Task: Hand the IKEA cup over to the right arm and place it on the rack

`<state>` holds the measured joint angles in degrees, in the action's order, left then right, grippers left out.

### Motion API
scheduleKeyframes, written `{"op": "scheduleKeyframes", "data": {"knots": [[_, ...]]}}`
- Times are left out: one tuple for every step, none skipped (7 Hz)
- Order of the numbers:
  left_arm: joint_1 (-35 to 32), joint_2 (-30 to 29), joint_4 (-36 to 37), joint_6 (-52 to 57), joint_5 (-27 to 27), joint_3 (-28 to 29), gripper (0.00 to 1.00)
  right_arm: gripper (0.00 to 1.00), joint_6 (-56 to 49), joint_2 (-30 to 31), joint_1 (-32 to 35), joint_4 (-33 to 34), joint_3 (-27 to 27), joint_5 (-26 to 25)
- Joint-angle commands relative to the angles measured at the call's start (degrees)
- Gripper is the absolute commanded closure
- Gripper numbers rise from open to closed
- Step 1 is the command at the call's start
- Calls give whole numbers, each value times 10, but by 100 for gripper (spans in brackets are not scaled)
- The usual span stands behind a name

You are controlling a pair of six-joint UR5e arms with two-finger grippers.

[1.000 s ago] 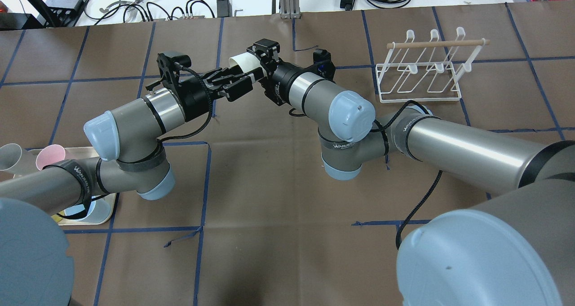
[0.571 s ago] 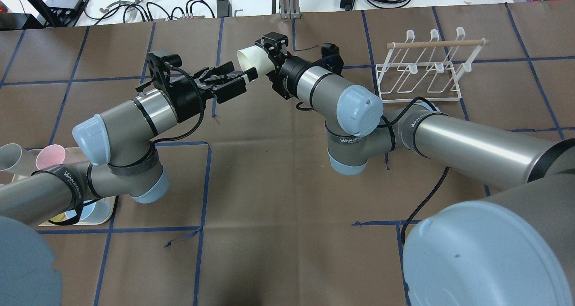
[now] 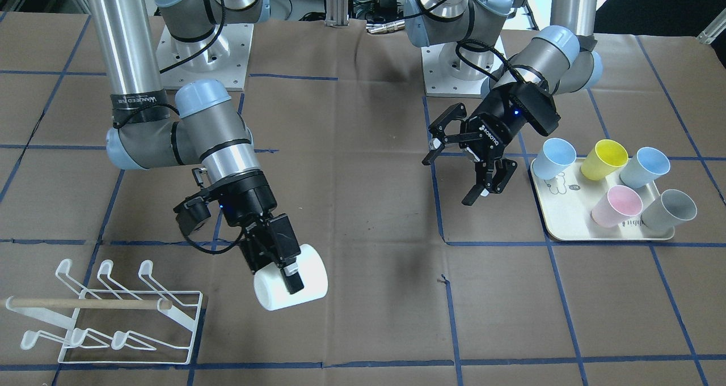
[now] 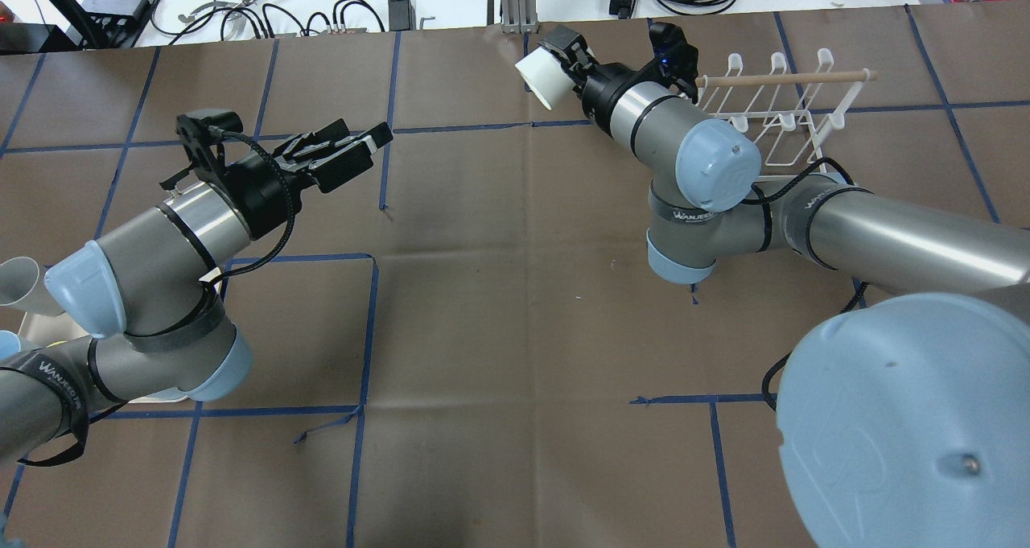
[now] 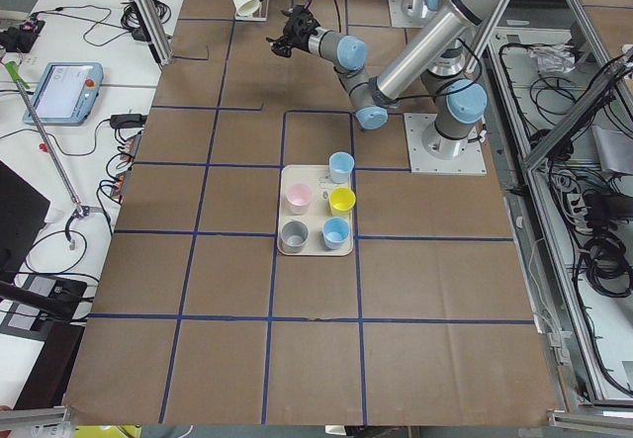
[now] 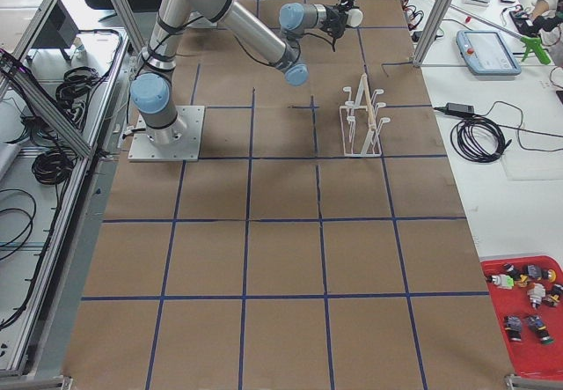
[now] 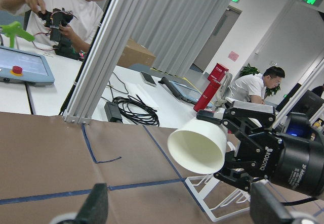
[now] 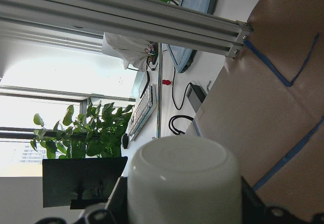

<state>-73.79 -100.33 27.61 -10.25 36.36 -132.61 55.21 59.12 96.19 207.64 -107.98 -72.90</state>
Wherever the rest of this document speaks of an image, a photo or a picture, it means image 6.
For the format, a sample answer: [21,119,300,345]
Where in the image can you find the white wire cup rack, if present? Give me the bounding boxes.
[339,73,391,158]

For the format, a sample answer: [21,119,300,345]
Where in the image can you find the red parts tray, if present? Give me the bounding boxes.
[481,255,562,380]

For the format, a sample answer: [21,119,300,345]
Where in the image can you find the coiled black cable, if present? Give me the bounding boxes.
[451,116,512,164]

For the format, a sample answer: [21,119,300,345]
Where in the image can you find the black power adapter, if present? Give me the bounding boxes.
[435,102,475,118]

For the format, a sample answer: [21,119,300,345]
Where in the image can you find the aluminium frame post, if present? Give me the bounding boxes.
[412,0,452,67]

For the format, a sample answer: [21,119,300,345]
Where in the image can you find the green handled tool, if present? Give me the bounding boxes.
[520,35,552,65]

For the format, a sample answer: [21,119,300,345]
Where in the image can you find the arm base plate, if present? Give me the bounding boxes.
[128,106,205,162]

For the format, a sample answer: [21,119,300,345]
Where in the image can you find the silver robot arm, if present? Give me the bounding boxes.
[129,0,363,147]

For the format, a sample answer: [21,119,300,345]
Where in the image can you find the blue teach pendant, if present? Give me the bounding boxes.
[456,30,521,76]

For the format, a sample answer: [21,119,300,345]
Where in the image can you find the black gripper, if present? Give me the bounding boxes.
[323,0,355,42]

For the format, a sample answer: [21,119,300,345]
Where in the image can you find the white ikea cup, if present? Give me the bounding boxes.
[346,8,363,28]

